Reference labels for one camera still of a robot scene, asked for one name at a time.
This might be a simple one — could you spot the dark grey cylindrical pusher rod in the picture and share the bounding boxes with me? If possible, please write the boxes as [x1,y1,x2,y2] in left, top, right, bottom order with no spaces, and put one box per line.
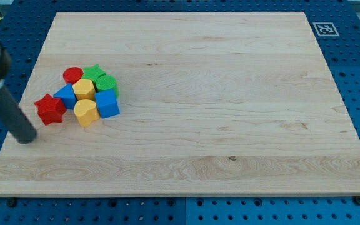
[0,86,38,144]

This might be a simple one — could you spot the red star block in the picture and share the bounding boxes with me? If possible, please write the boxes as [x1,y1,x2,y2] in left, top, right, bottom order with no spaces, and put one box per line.
[34,93,66,126]

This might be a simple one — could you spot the green star block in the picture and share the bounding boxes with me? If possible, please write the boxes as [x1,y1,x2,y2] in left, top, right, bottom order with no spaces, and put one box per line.
[81,64,106,83]

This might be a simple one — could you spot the blue triangle block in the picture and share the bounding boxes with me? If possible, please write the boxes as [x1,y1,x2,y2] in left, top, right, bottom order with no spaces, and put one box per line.
[53,83,77,110]

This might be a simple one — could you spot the red cylinder block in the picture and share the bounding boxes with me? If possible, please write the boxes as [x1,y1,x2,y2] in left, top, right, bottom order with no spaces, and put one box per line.
[62,67,84,84]

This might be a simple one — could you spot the yellow hexagon block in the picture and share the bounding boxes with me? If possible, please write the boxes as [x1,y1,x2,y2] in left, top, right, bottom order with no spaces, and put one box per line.
[72,79,96,101]

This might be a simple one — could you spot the yellow heart block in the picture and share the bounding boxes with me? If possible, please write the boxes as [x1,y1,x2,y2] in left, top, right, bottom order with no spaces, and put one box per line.
[74,99,101,127]

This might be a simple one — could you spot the black bolt front left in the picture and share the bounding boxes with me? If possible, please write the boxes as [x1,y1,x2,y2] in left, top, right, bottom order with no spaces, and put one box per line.
[6,198,17,208]

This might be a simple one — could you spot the black bolt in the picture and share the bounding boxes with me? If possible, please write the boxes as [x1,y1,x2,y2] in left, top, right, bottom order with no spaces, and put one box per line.
[6,198,17,208]
[353,196,360,206]

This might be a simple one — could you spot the blue cube block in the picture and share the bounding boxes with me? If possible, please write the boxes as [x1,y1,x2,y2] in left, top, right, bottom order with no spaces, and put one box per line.
[95,89,120,118]

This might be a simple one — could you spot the green cylinder block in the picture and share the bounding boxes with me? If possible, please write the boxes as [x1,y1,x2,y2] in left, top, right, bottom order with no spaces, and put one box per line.
[95,75,119,98]

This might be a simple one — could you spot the wooden board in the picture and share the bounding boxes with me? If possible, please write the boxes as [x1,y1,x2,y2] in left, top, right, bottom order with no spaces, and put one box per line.
[0,12,360,198]

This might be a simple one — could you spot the white fiducial marker tag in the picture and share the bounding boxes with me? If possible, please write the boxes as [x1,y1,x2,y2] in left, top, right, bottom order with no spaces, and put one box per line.
[313,22,339,37]

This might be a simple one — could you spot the black bolt front right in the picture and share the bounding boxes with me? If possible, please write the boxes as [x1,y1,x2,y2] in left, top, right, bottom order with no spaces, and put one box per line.
[353,196,360,206]

